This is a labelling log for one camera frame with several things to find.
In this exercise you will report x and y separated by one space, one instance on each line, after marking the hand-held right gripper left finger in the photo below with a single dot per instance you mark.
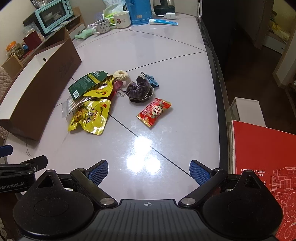
99 171

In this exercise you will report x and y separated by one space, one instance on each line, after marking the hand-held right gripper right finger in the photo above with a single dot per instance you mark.
199 172

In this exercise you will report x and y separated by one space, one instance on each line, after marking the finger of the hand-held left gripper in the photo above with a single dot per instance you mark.
4 151
37 162

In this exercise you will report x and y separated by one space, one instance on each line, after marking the yellow snack pouch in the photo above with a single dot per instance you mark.
101 91
92 118

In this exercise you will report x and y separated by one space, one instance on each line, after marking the bag of cotton swabs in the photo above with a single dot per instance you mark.
69 106

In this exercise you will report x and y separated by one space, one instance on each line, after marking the brown box with white inside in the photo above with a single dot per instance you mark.
46 92

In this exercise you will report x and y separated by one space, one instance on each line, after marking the red candy packet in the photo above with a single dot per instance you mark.
153 111

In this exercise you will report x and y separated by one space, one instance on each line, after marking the pink binder clip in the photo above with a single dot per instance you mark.
117 84

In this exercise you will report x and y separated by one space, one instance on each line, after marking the purple velvet scrunchie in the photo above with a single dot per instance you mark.
136 90

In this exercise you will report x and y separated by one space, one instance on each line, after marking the green card packet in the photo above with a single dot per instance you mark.
85 83

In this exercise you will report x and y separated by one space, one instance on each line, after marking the cream knitted scrunchie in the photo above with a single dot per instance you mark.
125 77

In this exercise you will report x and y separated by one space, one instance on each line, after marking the blue binder clip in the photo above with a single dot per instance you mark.
153 82

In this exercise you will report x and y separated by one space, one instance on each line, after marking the dark red container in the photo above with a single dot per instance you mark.
32 40

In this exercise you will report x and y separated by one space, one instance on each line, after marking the red cardboard box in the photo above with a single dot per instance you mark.
254 150

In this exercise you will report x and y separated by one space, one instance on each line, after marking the beige quilted chair cover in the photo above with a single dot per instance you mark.
4 81

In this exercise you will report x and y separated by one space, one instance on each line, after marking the glass jar with orange lid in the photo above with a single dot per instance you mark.
15 51

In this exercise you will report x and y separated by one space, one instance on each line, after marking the wooden sideboard shelf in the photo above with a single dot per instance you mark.
57 38

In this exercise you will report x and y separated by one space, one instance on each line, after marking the light green cloth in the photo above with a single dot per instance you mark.
84 34

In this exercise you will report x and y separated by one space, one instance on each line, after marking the light wooden shelf unit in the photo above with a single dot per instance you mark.
283 58

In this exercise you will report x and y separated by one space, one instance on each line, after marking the white patterned mug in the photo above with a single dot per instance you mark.
103 27

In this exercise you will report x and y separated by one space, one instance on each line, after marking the teal toaster oven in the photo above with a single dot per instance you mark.
53 16

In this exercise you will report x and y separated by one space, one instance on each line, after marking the white cup with bear print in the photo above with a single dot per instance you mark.
121 19

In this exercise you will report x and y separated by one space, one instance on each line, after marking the metal spoon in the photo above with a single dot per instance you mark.
102 17

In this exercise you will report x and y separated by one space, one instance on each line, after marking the blue toothpaste tube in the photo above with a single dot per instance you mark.
161 22

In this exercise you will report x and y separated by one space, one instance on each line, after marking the white charger plug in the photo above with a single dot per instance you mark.
170 15

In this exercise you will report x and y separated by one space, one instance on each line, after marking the green tissue pack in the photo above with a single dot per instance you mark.
111 11

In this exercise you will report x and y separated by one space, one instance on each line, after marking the blue thermos jug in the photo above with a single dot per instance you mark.
138 12

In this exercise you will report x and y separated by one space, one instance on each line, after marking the glass jar with black base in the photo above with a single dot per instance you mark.
163 9

